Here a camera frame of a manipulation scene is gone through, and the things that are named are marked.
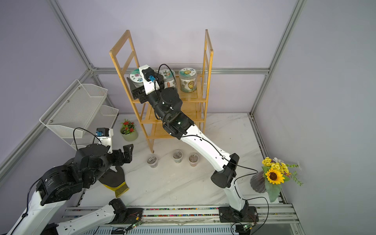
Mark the small clear seed cup middle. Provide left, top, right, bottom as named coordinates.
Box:
left=172, top=150, right=183, bottom=163

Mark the green pot with red flowers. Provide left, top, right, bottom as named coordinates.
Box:
left=120, top=119, right=139, bottom=142

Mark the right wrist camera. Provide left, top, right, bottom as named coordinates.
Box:
left=139, top=65, right=160, bottom=95

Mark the black and yellow glove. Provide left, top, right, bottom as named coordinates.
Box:
left=99, top=166, right=129, bottom=198

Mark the small clear seed cup right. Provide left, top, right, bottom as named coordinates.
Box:
left=189, top=153, right=199, bottom=167

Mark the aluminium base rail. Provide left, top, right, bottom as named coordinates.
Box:
left=57, top=204, right=305, bottom=235

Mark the seed jar with red base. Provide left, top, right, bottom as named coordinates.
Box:
left=159, top=69, right=177, bottom=88

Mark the white mesh wall basket rack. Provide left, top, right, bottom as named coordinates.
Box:
left=39, top=80, right=118, bottom=150

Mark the green-lid sunflower seed jar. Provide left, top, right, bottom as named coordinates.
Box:
left=179, top=68, right=197, bottom=93

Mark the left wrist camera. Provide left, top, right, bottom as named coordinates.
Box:
left=96, top=127, right=114, bottom=154

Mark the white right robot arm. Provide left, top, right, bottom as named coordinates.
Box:
left=131, top=66, right=249, bottom=222

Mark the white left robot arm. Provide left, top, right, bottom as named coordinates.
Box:
left=8, top=144, right=134, bottom=235

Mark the small clear seed cup left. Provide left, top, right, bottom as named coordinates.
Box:
left=147, top=155, right=158, bottom=168

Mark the small clear seed cup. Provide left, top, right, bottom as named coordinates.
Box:
left=172, top=150, right=183, bottom=163
left=189, top=153, right=199, bottom=167
left=147, top=155, right=158, bottom=168

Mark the seed jar with floral lid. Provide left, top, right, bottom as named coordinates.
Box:
left=129, top=69, right=144, bottom=88

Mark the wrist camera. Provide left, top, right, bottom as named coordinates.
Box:
left=96, top=127, right=114, bottom=154
left=139, top=65, right=160, bottom=95

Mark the sunflower bouquet in vase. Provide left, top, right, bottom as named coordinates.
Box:
left=250, top=157, right=303, bottom=202

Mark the bamboo three-tier shelf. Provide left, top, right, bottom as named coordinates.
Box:
left=109, top=30, right=213, bottom=153

